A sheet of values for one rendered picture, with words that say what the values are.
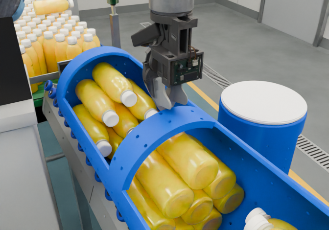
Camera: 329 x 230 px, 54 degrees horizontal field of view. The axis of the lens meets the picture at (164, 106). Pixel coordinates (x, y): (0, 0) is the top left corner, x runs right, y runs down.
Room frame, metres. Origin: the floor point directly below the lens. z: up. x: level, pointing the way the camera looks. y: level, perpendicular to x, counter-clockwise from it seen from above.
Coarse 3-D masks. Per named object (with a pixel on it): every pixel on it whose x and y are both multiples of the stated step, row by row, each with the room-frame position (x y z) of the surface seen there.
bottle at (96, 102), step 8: (88, 80) 0.85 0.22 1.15; (80, 88) 0.82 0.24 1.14; (88, 88) 0.80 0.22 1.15; (96, 88) 0.80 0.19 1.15; (80, 96) 0.80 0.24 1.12; (88, 96) 0.77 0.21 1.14; (96, 96) 0.75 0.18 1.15; (104, 96) 0.75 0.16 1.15; (88, 104) 0.74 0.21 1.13; (96, 104) 0.72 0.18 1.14; (104, 104) 0.72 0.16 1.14; (112, 104) 0.73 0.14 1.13; (96, 112) 0.71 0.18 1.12; (104, 112) 0.70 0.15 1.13
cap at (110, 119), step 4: (108, 112) 0.70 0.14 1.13; (112, 112) 0.70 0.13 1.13; (104, 116) 0.69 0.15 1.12; (108, 116) 0.68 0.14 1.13; (112, 116) 0.69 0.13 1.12; (116, 116) 0.69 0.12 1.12; (104, 120) 0.68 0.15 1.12; (108, 120) 0.68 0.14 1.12; (112, 120) 0.69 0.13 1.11; (116, 120) 0.69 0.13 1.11; (108, 124) 0.68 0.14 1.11; (112, 124) 0.69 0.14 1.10; (116, 124) 0.69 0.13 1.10
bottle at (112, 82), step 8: (104, 64) 0.87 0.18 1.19; (96, 72) 0.85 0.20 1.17; (104, 72) 0.82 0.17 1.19; (112, 72) 0.81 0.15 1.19; (96, 80) 0.83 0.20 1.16; (104, 80) 0.79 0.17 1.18; (112, 80) 0.77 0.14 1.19; (120, 80) 0.76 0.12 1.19; (128, 80) 0.78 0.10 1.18; (104, 88) 0.78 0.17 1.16; (112, 88) 0.75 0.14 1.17; (120, 88) 0.74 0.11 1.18; (128, 88) 0.75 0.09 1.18; (112, 96) 0.74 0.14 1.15; (120, 96) 0.72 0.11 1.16
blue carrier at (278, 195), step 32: (96, 64) 0.88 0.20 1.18; (128, 64) 0.94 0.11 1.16; (64, 96) 0.78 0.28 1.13; (160, 128) 0.49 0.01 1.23; (192, 128) 0.50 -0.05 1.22; (224, 128) 0.51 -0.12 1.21; (96, 160) 0.53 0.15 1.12; (128, 160) 0.45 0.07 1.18; (224, 160) 0.58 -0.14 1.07; (256, 160) 0.49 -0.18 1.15; (256, 192) 0.49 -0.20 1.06; (288, 192) 0.42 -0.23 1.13; (128, 224) 0.39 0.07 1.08; (224, 224) 0.47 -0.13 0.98; (320, 224) 0.37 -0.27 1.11
